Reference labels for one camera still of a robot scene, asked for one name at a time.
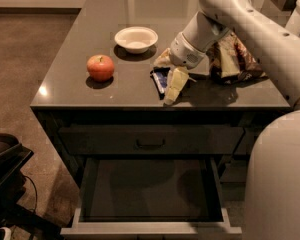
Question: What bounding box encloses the right top drawer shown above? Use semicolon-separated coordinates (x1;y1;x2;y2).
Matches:
233;128;261;155

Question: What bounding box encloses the right middle drawer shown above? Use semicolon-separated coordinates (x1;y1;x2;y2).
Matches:
220;160;247;183

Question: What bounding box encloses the white bowl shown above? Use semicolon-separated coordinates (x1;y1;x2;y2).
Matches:
114;27;158;54

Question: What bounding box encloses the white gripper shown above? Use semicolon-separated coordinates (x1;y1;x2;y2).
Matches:
153;32;205;105

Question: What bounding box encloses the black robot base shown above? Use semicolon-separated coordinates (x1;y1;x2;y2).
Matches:
0;133;63;240

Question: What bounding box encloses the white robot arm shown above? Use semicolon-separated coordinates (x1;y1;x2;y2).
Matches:
155;0;300;240

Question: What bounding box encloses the blue rxbar wrapper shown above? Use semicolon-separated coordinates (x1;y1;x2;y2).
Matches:
150;67;169;100

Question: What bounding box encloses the black drawer handle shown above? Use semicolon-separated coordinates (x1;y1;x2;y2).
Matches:
136;139;166;149

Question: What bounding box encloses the black cable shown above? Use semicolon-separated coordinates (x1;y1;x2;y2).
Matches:
21;174;39;214

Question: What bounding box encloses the red apple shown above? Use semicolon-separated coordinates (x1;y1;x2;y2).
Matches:
87;55;114;82

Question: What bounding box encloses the closed top drawer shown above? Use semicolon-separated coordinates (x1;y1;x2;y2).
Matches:
59;125;242;155

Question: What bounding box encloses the open middle drawer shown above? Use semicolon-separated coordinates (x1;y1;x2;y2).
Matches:
61;158;242;240

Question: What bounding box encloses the crumpled brown chip bag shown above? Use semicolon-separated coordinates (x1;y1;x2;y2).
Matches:
207;33;266;85

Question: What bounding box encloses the dark kitchen counter cabinet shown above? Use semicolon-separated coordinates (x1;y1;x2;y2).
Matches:
31;0;289;181

